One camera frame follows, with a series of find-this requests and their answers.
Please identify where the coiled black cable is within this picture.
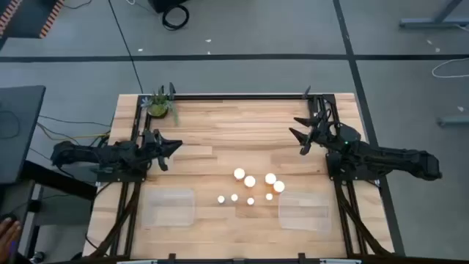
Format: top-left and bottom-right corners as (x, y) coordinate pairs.
(161, 4), (191, 32)

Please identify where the grey metal table leg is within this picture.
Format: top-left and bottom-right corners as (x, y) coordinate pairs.
(399, 0), (469, 29)

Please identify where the black desk underframe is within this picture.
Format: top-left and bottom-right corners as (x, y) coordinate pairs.
(0, 160), (98, 264)

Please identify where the black mat with orange stripes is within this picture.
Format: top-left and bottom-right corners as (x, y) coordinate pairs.
(0, 0), (65, 40)

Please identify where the person's hand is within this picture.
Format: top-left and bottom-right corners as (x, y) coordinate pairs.
(0, 218), (23, 264)

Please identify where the black aluminium rig frame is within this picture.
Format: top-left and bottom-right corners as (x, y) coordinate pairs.
(87, 93), (393, 260)

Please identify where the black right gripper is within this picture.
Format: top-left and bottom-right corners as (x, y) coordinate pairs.
(288, 109), (340, 155)

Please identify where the yellow floor cable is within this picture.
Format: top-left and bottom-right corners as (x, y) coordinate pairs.
(36, 122), (111, 142)

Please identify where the white floor cable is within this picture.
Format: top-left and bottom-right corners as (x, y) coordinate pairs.
(431, 56), (469, 79)

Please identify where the grey metal table foot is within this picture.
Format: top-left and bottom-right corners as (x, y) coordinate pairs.
(436, 115), (469, 128)

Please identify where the black box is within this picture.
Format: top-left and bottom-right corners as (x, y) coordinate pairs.
(148, 0), (188, 14)

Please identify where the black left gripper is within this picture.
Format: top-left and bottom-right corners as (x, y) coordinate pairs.
(141, 128), (183, 172)

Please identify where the green potted succulent plant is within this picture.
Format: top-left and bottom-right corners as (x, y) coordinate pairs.
(141, 86), (180, 126)

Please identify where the thin black floor cable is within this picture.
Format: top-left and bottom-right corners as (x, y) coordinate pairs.
(38, 114), (113, 128)

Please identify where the clear plastic bin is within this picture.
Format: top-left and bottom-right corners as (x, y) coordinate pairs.
(141, 188), (196, 227)
(278, 192), (332, 232)

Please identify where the black caster wheel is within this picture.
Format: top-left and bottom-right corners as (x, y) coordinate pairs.
(29, 250), (47, 264)

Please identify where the black desk top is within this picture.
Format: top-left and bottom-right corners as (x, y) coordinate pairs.
(0, 85), (47, 184)

